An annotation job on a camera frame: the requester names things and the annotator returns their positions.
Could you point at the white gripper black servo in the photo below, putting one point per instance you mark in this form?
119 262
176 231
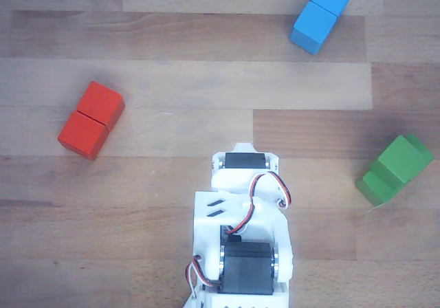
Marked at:
245 162

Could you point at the small green cube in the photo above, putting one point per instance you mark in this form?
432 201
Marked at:
400 158

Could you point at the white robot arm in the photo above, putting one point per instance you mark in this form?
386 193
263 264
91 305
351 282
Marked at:
206 222

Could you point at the long green block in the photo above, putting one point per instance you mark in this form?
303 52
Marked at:
374 190

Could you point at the long blue block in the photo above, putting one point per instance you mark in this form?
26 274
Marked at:
319 16

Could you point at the long red block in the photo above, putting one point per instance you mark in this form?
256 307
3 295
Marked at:
91 120

